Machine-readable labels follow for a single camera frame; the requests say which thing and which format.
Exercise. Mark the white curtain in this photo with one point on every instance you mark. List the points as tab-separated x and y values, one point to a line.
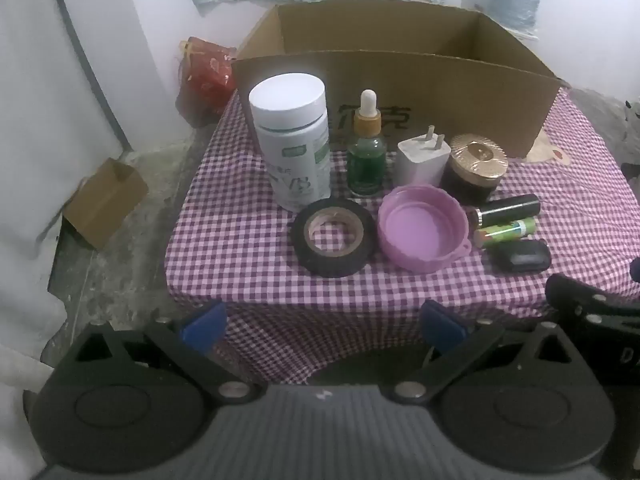
45	135

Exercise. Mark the dark jar with gold lid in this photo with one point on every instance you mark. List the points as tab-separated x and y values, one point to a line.
475	160

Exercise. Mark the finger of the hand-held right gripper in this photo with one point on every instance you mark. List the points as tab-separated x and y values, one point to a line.
635	268
580	305

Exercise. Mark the black lipstick tube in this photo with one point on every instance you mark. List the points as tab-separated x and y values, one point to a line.
510	207

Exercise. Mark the pink plastic lid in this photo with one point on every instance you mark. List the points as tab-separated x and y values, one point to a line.
415	225

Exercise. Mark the green lip balm tube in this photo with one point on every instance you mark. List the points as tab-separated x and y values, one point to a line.
505	231

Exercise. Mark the large cardboard box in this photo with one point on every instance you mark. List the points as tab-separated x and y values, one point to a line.
450	100

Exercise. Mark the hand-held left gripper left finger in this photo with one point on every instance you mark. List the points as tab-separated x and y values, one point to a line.
202	322

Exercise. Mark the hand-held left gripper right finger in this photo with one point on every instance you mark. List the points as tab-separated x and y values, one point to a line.
442	327

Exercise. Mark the black tape roll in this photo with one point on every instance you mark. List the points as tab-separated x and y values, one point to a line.
305	250

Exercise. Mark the purple checkered tablecloth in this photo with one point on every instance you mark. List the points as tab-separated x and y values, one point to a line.
240	240

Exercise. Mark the small cardboard box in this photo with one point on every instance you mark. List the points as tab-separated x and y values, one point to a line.
102	205

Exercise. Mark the white charger plug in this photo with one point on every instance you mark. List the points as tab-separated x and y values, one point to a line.
420	165

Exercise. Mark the white pill bottle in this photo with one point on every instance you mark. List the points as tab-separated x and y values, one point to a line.
292	160

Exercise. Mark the green dropper bottle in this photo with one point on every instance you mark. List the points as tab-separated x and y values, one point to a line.
366	165

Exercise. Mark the red gift bag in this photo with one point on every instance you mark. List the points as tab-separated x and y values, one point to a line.
205	80

